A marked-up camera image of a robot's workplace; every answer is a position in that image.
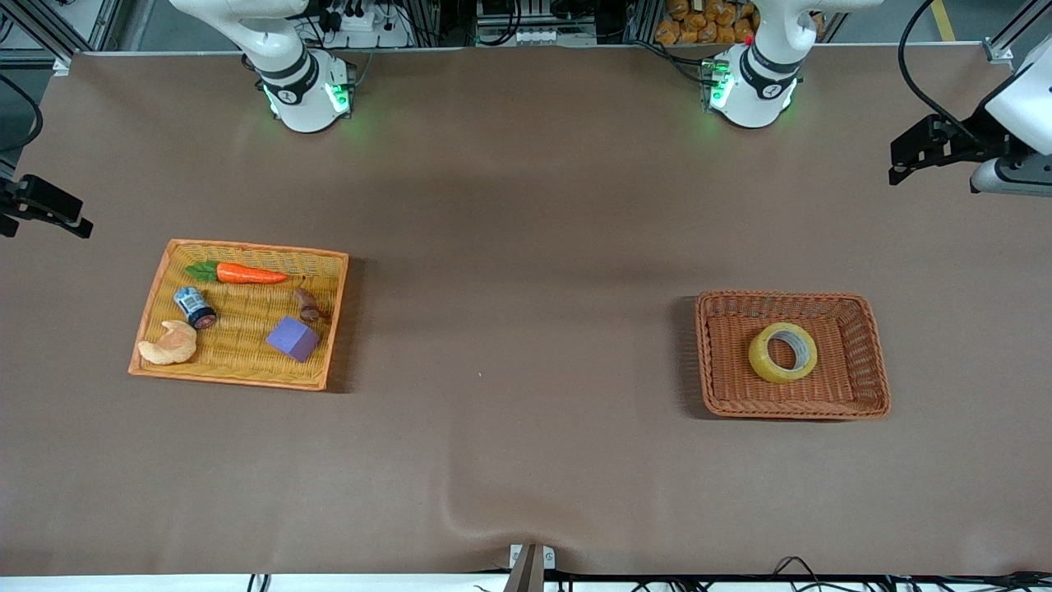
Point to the brown wicker basket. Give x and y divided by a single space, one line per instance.
727 378

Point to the purple cube block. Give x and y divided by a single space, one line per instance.
292 338

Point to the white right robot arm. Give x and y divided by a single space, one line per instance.
300 82

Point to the orange toy carrot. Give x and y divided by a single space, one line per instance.
246 273

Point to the yellow wicker tray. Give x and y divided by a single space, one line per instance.
246 366

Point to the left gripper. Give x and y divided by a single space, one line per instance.
975 142

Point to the white socket strip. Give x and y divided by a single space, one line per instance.
555 36

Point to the aluminium frame post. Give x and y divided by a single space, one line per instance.
998 49
49 37

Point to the small blue printed can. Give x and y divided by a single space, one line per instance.
195 308

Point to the small brown toy piece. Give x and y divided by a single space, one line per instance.
308 306

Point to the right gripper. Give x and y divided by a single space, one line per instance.
10 200

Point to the yellow tape roll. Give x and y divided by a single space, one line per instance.
760 362

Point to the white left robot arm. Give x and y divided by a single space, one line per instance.
752 86

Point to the white power strip with plugs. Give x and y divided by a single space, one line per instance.
362 26

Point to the pile of orange bread toys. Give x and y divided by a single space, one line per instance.
699 25

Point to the toy croissant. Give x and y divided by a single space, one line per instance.
168 349

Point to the metal table edge bracket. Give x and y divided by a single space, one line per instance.
530 567

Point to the large table cover cloth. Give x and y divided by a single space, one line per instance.
526 247

